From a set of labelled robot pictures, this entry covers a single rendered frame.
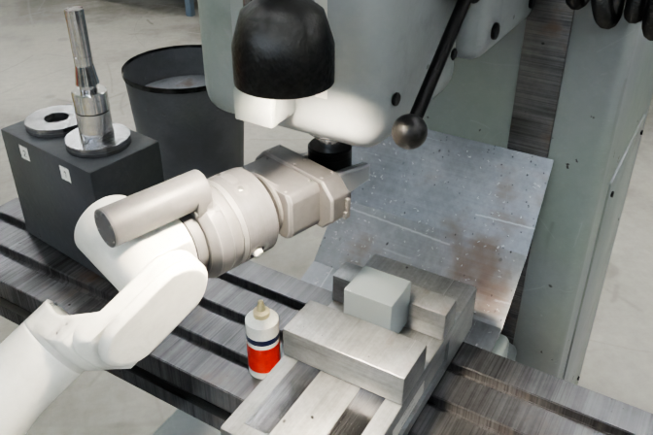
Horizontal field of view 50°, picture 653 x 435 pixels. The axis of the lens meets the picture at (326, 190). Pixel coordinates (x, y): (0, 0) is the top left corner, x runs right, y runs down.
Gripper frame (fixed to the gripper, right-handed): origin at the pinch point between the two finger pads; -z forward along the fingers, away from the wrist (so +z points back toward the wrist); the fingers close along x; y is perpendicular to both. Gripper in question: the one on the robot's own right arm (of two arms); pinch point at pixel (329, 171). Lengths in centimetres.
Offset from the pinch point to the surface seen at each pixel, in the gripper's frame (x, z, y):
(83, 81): 38.3, 8.5, -1.5
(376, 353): -11.3, 4.0, 16.2
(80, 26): 38.2, 7.6, -8.7
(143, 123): 173, -71, 78
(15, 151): 51, 15, 12
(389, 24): -11.3, 4.6, -19.7
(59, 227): 43, 14, 22
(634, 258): 26, -189, 123
